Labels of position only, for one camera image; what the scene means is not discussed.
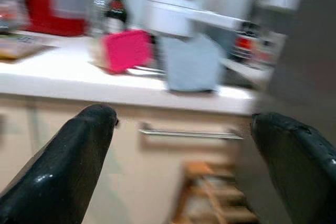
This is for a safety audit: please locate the wooden slatted rack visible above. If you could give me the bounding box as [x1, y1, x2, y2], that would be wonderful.
[172, 161, 259, 224]

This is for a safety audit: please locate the beige cabinet with drawer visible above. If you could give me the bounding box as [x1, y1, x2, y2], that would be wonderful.
[0, 31, 274, 224]

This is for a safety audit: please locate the red kitchen appliance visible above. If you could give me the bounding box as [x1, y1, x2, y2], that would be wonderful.
[22, 0, 89, 37]

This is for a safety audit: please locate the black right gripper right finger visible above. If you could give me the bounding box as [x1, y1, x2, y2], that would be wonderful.
[251, 112, 336, 224]

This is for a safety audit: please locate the light blue box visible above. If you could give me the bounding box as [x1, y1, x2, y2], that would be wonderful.
[160, 35, 226, 93]

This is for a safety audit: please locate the pink lidded food container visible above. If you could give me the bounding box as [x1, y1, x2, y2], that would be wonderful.
[93, 29, 153, 74]

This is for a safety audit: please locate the white kitchen appliance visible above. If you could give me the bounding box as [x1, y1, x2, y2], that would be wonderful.
[145, 0, 253, 41]

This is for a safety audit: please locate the metal drawer handle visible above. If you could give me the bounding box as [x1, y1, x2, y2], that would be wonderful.
[138, 121, 245, 141]

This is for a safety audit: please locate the silver steel fridge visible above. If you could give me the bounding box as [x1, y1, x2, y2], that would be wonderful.
[236, 0, 336, 224]

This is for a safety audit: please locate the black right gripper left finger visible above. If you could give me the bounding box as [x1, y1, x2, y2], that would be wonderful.
[0, 103, 118, 224]

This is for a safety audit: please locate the flat beige board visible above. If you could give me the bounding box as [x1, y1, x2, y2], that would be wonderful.
[0, 35, 58, 61]

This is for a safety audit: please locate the dark bottle red label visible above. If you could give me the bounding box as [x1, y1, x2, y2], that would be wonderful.
[233, 22, 263, 61]
[103, 0, 128, 35]

